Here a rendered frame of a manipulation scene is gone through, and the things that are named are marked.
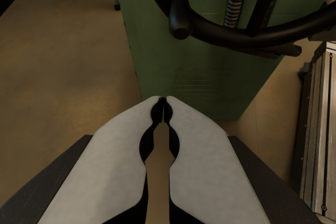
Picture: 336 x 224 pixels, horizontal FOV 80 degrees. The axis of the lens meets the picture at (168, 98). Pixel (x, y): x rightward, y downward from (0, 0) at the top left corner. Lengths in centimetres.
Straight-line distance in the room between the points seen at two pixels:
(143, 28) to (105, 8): 106
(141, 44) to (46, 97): 75
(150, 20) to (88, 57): 81
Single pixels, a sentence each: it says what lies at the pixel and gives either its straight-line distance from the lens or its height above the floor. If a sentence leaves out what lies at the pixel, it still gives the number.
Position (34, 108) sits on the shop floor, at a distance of 120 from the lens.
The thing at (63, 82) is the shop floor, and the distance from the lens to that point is 122.
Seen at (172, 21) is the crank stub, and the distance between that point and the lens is 21.
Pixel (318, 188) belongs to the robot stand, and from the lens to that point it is 80.
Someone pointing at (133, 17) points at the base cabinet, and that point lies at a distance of 51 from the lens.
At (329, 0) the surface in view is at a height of 62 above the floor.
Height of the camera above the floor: 89
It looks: 60 degrees down
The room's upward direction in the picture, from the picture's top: straight up
